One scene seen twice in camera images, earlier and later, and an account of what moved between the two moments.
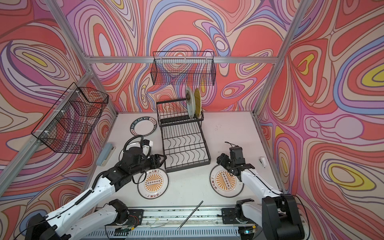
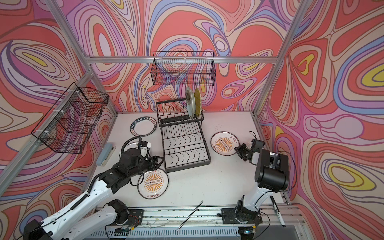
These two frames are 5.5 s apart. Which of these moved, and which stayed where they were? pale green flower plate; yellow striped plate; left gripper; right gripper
Moved: right gripper
Stayed: pale green flower plate; yellow striped plate; left gripper
